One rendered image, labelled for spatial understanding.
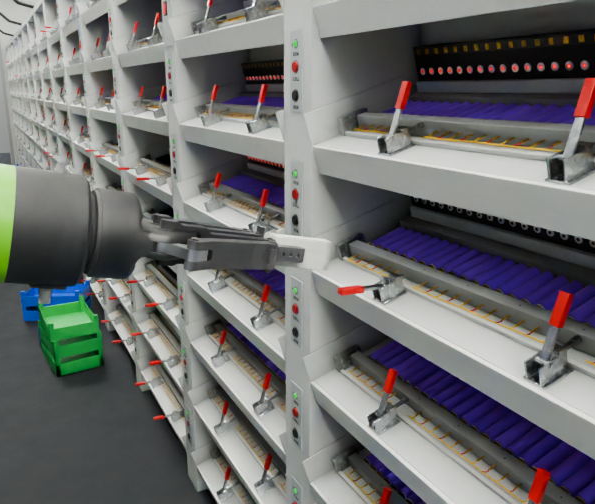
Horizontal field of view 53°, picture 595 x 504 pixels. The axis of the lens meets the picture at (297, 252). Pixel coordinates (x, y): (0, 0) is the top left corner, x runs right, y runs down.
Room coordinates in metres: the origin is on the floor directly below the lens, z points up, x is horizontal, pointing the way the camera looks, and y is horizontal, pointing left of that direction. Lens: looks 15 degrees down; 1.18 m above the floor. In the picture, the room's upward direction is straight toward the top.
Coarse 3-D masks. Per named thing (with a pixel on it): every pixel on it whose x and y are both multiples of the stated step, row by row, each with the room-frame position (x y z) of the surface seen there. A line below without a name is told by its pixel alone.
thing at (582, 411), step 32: (352, 224) 0.96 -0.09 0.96; (384, 224) 0.99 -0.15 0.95; (448, 224) 0.90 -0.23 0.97; (480, 224) 0.84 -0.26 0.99; (352, 256) 0.94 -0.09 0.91; (576, 256) 0.69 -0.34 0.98; (320, 288) 0.92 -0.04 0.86; (384, 320) 0.75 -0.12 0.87; (416, 320) 0.70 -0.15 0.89; (448, 320) 0.68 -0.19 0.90; (416, 352) 0.70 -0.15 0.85; (448, 352) 0.64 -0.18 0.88; (480, 352) 0.61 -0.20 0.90; (512, 352) 0.59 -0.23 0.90; (576, 352) 0.57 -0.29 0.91; (480, 384) 0.60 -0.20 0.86; (512, 384) 0.55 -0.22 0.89; (576, 384) 0.52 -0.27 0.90; (544, 416) 0.52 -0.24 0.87; (576, 416) 0.48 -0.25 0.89; (576, 448) 0.49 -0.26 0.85
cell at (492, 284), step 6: (522, 264) 0.74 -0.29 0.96; (510, 270) 0.73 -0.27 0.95; (516, 270) 0.73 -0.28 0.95; (522, 270) 0.73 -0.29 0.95; (498, 276) 0.72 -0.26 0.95; (504, 276) 0.72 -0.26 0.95; (510, 276) 0.72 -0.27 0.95; (486, 282) 0.71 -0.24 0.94; (492, 282) 0.71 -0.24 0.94; (498, 282) 0.71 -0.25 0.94; (504, 282) 0.71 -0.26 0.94; (492, 288) 0.70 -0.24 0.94
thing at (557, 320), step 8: (560, 296) 0.55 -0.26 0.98; (568, 296) 0.54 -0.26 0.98; (560, 304) 0.55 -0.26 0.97; (568, 304) 0.54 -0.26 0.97; (552, 312) 0.55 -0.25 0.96; (560, 312) 0.54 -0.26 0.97; (552, 320) 0.55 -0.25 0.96; (560, 320) 0.54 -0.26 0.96; (552, 328) 0.55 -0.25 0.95; (552, 336) 0.54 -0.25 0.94; (544, 344) 0.54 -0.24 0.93; (552, 344) 0.54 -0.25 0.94; (544, 352) 0.54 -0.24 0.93; (544, 360) 0.54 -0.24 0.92
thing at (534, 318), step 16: (368, 256) 0.89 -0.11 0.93; (384, 256) 0.85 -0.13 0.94; (400, 256) 0.84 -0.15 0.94; (400, 272) 0.82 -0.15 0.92; (416, 272) 0.79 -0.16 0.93; (432, 272) 0.77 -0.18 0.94; (416, 288) 0.76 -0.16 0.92; (432, 288) 0.75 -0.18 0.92; (448, 288) 0.73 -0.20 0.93; (464, 288) 0.71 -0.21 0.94; (480, 288) 0.70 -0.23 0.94; (464, 304) 0.69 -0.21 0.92; (480, 304) 0.68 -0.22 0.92; (496, 304) 0.66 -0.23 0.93; (512, 304) 0.64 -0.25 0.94; (528, 304) 0.64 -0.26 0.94; (512, 320) 0.64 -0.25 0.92; (528, 320) 0.62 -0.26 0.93; (544, 320) 0.60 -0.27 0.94; (528, 336) 0.60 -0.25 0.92; (560, 336) 0.58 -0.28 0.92; (592, 336) 0.55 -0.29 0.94; (592, 352) 0.55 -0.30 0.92
